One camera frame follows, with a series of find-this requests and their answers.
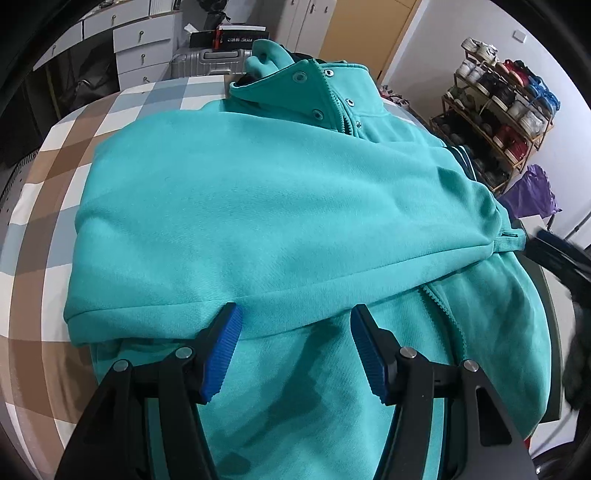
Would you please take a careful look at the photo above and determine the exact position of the grey bed frame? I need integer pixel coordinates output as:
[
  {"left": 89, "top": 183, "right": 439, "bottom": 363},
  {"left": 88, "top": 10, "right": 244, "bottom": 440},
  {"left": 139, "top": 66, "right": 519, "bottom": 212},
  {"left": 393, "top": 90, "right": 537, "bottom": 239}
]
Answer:
[{"left": 522, "top": 258, "right": 571, "bottom": 435}]

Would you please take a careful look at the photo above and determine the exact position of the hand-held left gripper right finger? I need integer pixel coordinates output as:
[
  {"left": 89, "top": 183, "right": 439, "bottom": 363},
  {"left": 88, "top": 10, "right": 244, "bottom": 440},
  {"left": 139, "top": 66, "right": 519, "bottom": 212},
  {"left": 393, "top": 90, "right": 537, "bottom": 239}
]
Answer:
[{"left": 350, "top": 304, "right": 539, "bottom": 480}]

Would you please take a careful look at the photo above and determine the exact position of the checkered bed blanket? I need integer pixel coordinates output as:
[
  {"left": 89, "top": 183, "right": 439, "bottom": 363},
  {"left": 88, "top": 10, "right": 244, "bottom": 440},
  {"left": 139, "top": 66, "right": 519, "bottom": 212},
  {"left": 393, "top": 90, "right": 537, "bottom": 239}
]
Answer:
[{"left": 0, "top": 74, "right": 430, "bottom": 467}]

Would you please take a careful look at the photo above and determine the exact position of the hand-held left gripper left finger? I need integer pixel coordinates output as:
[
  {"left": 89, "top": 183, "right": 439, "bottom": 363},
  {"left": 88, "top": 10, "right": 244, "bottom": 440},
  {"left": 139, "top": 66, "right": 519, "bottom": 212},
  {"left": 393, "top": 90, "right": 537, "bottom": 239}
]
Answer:
[{"left": 54, "top": 302, "right": 243, "bottom": 480}]

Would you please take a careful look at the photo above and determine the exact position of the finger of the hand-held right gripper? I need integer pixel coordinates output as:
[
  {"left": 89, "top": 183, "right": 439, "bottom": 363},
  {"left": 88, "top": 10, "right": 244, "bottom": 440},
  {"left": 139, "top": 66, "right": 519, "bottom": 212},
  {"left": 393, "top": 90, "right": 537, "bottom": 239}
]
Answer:
[{"left": 525, "top": 230, "right": 591, "bottom": 296}]

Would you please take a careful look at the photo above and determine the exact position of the silver ribbed suitcase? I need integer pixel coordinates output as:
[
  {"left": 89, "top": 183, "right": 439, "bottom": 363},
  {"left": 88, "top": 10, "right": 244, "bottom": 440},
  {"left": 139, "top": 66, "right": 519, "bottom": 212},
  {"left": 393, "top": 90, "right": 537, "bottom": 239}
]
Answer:
[{"left": 170, "top": 46, "right": 254, "bottom": 84}]

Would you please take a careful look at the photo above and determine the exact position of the teal zip jacket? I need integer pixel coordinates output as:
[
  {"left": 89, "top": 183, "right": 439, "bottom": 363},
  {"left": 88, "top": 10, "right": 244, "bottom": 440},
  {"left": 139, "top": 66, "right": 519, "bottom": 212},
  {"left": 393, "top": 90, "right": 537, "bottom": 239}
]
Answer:
[{"left": 64, "top": 38, "right": 561, "bottom": 480}]

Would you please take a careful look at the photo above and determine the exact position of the wooden shoe rack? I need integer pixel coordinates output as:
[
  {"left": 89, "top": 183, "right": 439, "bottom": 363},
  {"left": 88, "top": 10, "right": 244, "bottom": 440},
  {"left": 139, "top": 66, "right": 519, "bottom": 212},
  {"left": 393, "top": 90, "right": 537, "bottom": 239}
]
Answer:
[{"left": 429, "top": 37, "right": 557, "bottom": 195}]

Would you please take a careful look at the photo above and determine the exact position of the tan wooden door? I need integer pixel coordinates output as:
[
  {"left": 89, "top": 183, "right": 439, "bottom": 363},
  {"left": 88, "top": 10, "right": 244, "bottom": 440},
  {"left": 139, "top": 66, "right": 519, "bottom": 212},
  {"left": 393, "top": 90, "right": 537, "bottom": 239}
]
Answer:
[{"left": 321, "top": 0, "right": 423, "bottom": 81}]

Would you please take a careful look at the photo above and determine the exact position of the purple bag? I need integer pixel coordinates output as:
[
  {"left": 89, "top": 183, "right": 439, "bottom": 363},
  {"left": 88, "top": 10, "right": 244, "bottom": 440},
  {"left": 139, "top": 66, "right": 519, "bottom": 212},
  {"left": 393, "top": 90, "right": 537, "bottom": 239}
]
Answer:
[{"left": 501, "top": 164, "right": 561, "bottom": 222}]

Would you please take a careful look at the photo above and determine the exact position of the black and red box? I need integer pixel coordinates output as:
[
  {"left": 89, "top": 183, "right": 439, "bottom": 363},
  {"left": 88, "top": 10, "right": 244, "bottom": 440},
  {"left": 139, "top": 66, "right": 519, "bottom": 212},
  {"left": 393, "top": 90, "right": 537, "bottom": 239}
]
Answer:
[{"left": 215, "top": 25, "right": 269, "bottom": 47}]

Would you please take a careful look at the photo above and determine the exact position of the white upright suitcase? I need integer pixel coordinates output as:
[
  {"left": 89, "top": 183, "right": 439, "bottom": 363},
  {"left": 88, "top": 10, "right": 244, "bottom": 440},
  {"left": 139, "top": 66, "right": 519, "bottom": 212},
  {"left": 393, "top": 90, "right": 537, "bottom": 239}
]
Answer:
[{"left": 284, "top": 0, "right": 338, "bottom": 51}]

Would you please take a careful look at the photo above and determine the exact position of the pile of shoes on floor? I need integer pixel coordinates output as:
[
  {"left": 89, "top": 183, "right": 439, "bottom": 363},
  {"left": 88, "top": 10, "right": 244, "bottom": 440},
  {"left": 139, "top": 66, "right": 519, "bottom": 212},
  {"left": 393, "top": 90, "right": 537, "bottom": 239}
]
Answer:
[{"left": 378, "top": 84, "right": 409, "bottom": 108}]

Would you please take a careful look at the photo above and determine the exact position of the black duffel bag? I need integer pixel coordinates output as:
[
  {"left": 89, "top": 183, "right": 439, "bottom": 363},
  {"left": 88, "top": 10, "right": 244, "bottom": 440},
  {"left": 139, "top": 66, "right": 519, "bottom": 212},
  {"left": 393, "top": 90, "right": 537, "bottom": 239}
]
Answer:
[{"left": 69, "top": 44, "right": 118, "bottom": 104}]

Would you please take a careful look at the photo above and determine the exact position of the patterned floor rug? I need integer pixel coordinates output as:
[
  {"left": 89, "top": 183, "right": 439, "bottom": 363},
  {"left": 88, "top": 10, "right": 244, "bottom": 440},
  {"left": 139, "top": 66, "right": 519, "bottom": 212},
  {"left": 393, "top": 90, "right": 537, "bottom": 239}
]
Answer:
[{"left": 0, "top": 154, "right": 42, "bottom": 213}]

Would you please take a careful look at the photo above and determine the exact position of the white drawer dresser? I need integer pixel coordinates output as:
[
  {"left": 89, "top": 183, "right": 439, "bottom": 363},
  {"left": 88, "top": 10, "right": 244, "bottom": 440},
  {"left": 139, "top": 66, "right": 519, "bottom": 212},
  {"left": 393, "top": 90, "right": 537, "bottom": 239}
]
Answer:
[{"left": 32, "top": 0, "right": 185, "bottom": 90}]

